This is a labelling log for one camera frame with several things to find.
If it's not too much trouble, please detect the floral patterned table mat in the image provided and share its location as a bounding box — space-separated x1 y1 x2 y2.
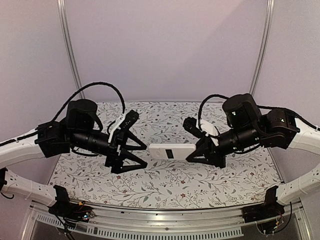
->
49 101 283 210

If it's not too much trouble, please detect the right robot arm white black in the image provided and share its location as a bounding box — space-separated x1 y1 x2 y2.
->
183 93 320 169

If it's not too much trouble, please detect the white red remote control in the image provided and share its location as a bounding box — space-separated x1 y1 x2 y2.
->
148 143 196 160

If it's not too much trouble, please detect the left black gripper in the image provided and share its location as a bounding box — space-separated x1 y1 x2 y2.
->
70 128 148 174

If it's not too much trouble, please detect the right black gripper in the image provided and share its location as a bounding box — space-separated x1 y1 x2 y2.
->
185 125 261 170

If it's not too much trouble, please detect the aluminium frame post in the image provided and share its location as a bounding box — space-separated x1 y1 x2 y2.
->
56 0 82 89
249 0 275 96

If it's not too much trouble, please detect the left aluminium frame post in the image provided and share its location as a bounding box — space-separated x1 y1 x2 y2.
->
56 0 82 89

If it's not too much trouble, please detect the front aluminium rail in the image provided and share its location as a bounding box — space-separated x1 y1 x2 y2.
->
21 201 316 240

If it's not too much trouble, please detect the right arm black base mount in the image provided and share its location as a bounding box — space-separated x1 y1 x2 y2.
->
241 186 285 223

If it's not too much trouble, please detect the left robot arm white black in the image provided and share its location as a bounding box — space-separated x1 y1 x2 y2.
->
0 81 147 217

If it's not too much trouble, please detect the right aluminium frame post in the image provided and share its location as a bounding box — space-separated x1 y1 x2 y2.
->
249 0 275 96

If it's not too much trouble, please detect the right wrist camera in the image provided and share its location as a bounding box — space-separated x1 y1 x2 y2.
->
182 117 219 146

